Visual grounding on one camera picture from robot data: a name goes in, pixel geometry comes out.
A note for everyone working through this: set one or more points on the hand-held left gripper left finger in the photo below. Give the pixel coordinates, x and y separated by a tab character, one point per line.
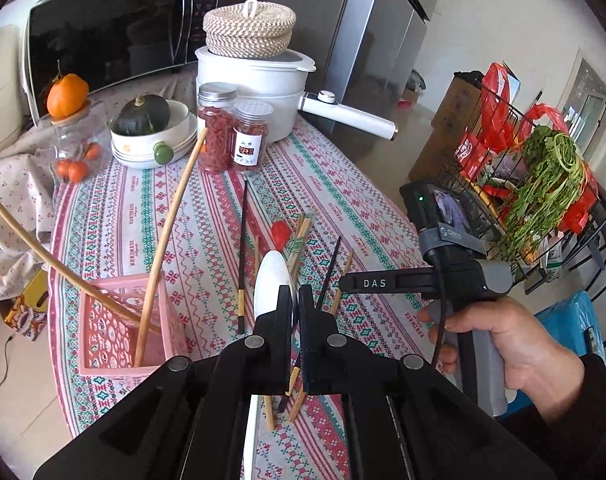
283	320

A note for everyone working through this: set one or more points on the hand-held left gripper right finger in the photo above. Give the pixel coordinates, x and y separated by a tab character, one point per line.
308	330

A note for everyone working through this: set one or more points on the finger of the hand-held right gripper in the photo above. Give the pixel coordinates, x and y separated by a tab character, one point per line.
398	281

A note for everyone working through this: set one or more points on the white ceramic spoon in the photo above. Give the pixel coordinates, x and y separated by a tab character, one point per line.
275	280

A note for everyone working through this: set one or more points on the short wooden chopstick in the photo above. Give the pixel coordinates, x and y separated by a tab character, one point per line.
344	280
256	255

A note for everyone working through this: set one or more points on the black chopstick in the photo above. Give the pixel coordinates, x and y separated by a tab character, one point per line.
330	270
243	260

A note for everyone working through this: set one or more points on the pink plastic basket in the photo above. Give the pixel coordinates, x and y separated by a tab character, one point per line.
175	320

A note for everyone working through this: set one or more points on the person's right forearm black sleeve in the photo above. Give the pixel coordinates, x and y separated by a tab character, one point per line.
568	440

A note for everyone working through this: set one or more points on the person's right hand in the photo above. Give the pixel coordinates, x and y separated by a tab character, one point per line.
533	350

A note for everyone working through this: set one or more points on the red plastic spoon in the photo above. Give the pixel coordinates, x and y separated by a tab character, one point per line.
280	232

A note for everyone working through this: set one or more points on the red snack packet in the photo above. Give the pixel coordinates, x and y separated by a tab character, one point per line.
470	152

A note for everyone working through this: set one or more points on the bunch of green vegetables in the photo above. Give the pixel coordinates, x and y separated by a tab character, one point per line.
543	180

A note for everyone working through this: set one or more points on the brown cardboard box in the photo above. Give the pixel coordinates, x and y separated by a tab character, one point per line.
448	125

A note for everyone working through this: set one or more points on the blue plastic bag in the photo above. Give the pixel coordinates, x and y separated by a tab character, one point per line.
568	320

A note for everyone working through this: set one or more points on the black metal chair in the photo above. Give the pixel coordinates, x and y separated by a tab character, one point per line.
600	250

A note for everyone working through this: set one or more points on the patterned striped tablecloth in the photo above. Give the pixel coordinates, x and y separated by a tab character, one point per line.
133	220

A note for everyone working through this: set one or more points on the light blue carton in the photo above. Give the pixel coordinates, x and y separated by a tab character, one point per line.
514	85

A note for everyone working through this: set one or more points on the small labelled jar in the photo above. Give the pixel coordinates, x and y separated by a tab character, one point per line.
250	135

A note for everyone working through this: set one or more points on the tall jar of red berries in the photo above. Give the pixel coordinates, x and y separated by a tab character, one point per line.
218	135

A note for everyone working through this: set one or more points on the white ceramic plate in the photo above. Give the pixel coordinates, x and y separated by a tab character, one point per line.
133	160

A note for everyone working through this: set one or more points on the white ceramic bowl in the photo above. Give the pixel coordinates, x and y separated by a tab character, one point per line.
175	127

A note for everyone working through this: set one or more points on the grey refrigerator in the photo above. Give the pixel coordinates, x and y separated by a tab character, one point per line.
343	35

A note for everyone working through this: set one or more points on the dark green squash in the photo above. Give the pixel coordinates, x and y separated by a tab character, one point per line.
140	117

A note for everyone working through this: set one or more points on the small tangerine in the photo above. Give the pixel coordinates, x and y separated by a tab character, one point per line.
62	167
92	151
78	171

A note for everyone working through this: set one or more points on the yellow printed cardboard box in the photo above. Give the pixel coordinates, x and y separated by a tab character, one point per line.
28	310

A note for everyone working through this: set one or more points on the glass jar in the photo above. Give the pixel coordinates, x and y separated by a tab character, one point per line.
73	135

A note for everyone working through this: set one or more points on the woven lidded basket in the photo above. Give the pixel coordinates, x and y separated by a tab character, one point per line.
248	30

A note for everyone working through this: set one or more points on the white small-flower cloth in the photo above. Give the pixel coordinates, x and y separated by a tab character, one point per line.
13	195

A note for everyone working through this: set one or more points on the large orange fruit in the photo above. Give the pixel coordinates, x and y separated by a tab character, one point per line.
68	95

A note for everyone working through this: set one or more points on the black microwave oven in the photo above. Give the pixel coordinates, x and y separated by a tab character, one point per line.
108	35

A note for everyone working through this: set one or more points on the glass door frame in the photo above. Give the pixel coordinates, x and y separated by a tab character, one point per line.
588	105

